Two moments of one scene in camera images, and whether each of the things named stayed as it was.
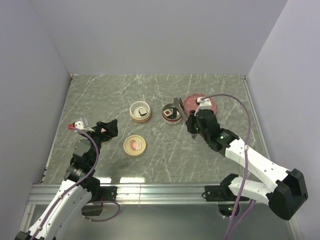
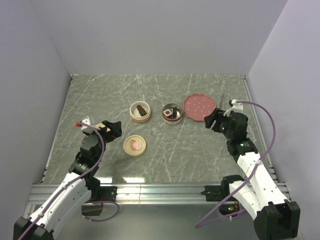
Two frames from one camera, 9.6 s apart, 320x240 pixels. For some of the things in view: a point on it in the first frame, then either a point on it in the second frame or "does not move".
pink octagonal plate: x=190 y=103 does not move
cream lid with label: x=134 y=145 does not move
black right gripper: x=191 y=118 → x=218 y=115
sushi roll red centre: x=167 y=113 does not move
